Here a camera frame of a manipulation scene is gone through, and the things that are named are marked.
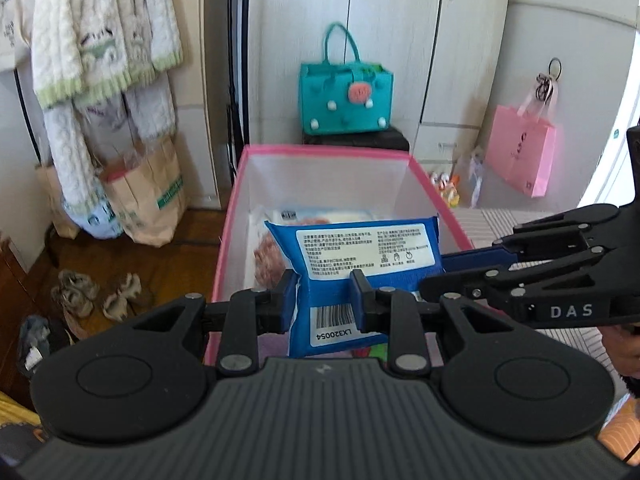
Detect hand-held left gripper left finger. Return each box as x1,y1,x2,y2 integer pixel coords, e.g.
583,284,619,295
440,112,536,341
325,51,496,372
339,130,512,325
132,270,299,376

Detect black hair ties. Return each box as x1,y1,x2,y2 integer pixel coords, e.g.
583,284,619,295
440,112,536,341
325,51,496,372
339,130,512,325
536,57,563,103

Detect clear plastic bag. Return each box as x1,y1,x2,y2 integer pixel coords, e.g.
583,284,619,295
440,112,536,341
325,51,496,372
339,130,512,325
430,152,486,209

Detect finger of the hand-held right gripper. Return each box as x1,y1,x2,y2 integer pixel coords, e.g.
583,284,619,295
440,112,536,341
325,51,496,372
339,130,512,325
442,204,623,273
419,247,623,331

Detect black suitcase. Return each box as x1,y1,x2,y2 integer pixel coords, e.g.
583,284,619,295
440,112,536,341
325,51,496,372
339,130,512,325
302,125,411,153

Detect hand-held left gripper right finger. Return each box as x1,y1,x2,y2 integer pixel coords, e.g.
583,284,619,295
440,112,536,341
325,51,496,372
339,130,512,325
350,269,521,375

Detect brown paper bag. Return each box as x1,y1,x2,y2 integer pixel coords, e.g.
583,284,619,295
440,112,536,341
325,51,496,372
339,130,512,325
34,160,81,240
100,135,188,248

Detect white fluffy cardigan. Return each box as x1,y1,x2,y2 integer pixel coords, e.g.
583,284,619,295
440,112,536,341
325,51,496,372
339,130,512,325
31,0,185,110

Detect white tote bag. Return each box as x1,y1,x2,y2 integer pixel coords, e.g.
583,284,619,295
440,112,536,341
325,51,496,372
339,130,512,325
0,0,38,73

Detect light wooden cabinet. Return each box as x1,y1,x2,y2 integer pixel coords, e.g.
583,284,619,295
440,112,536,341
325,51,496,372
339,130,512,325
165,0,236,211

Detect blue wet wipes pack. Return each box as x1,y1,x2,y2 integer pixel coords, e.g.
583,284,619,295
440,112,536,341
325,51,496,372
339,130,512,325
264,216,446,361

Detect white three-door wardrobe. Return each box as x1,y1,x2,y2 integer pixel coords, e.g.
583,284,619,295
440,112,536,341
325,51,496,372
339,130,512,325
247,0,506,166

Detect blue white plastic bag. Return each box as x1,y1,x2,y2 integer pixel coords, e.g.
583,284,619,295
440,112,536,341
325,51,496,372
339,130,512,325
62,195,126,241

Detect pink fluffy plush toy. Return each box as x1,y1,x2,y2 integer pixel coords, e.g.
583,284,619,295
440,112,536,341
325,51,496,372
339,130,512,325
252,217,301,291

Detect pink paper bag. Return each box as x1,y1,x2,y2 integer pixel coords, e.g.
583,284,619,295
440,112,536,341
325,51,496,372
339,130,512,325
484,87,558,198

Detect person's right hand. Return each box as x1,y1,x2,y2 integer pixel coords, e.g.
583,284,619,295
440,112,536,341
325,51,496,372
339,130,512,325
602,325,640,398

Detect lilac plush toy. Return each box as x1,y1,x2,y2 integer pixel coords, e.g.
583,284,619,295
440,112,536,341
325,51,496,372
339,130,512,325
257,332,303,361

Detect dark clothes heap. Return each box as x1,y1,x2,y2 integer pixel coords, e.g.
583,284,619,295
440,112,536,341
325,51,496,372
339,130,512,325
17,314,76,376

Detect teal felt handbag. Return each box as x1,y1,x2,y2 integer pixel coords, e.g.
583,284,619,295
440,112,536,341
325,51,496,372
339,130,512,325
299,22,395,136

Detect pink storage box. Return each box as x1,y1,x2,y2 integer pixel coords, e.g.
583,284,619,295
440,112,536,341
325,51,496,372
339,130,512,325
202,144,476,366

